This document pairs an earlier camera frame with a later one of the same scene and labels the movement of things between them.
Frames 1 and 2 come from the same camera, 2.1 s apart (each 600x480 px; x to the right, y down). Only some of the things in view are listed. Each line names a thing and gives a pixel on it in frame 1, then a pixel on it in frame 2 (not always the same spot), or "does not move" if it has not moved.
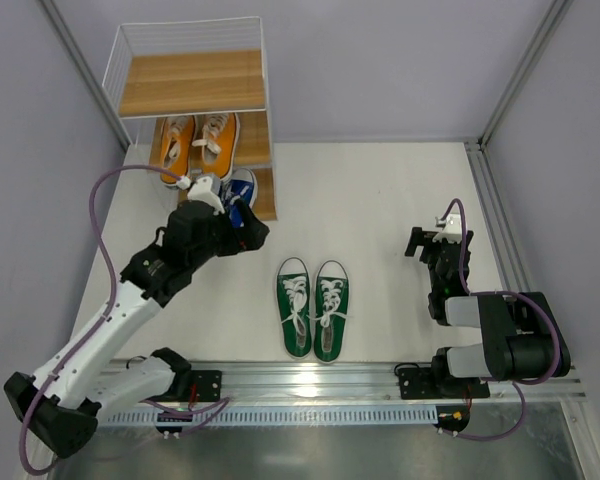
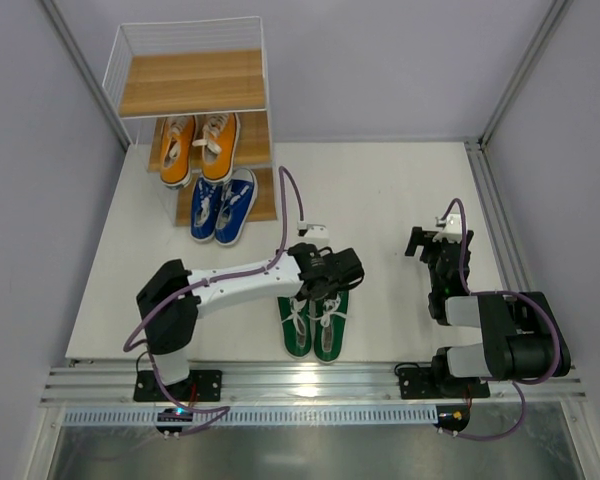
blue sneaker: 241,184 does not move
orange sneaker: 176,142 does not move
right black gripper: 431,246 does not move
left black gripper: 241,232 → 343,270
